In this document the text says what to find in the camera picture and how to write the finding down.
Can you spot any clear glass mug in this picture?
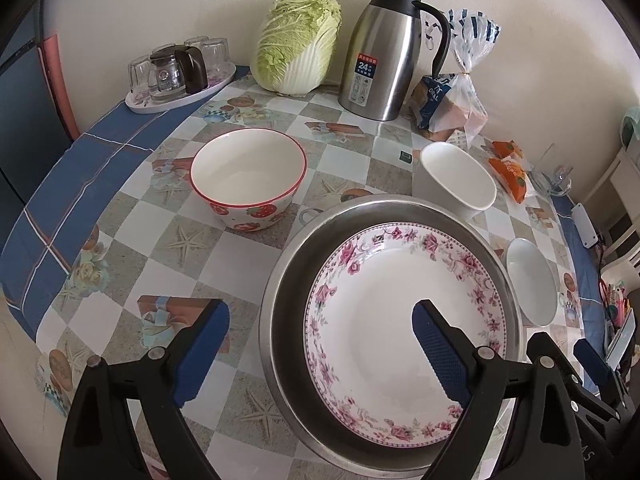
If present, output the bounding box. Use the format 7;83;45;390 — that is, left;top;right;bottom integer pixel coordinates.
530;142;575;197

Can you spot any dark blue cabinet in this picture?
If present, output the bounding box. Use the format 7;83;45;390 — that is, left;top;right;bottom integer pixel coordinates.
0;5;81;241

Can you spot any stainless steel thermos jug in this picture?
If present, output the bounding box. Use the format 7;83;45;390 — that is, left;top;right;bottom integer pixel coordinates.
337;0;452;122

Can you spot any glass teapot brown handle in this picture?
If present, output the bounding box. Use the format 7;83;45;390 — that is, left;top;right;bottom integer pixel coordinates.
149;45;209;96

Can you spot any napa cabbage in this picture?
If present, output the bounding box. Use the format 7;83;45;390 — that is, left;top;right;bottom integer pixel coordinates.
250;0;342;96

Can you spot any bagged sliced bread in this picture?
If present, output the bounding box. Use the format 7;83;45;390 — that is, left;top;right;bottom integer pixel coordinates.
407;7;502;142

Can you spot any white oval tray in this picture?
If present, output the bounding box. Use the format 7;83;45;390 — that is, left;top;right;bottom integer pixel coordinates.
125;62;237;115

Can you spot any round pink floral plate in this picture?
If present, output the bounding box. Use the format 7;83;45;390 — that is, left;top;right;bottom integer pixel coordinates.
303;222;508;443

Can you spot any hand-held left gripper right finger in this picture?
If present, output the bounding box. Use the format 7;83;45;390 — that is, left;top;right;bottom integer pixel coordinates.
411;299;587;480

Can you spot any pale blue bowl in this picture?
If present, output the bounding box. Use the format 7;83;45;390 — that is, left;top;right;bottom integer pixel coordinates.
506;238;557;327

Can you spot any strawberry print bowl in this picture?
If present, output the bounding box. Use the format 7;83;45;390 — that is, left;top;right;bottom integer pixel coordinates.
190;128;307;232

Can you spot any stainless steel basin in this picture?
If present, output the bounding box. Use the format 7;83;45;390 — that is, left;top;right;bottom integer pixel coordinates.
259;194;525;478

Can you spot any colourful stationery bundle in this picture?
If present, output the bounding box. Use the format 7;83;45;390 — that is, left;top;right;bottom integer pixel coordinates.
600;280;633;326

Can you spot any white cutout chair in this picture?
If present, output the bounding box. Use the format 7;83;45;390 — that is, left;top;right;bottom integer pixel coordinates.
597;220;640;281

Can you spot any white power strip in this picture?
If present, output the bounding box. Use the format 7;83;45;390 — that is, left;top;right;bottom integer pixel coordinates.
570;203;599;249

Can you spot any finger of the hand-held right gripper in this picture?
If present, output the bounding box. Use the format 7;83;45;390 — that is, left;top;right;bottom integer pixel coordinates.
526;331;621;426
573;339;626;401

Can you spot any checkered printed tablecloth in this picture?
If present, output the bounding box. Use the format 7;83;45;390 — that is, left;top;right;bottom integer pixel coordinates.
0;62;608;480

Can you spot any orange snack packet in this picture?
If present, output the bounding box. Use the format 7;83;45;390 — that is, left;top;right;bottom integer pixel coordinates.
487;156;531;205
492;140;526;161

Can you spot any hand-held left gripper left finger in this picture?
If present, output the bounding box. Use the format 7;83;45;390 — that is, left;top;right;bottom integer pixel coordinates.
56;299;231;480

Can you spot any white square bowl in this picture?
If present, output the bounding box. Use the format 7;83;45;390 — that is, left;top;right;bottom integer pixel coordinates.
411;141;497;221

